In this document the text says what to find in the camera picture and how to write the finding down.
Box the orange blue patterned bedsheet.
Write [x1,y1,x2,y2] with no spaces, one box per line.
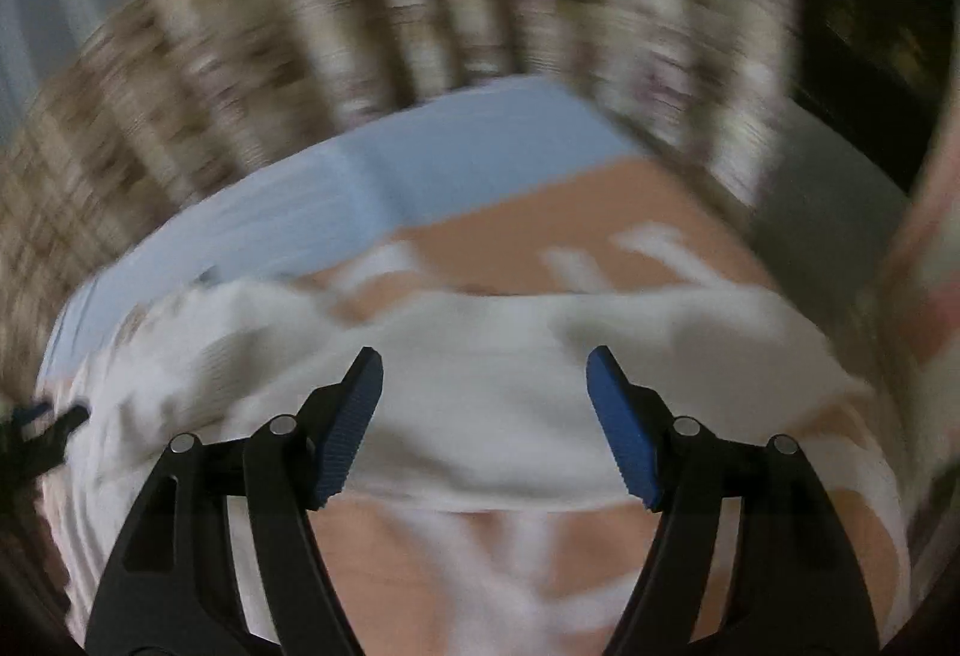
[35,73,913,656]

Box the blue floral curtain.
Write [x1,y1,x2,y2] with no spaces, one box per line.
[2,0,796,401]

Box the white knit sweater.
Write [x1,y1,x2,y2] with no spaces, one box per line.
[43,281,910,654]

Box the black appliance with blue light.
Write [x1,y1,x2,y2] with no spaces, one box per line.
[754,0,957,302]

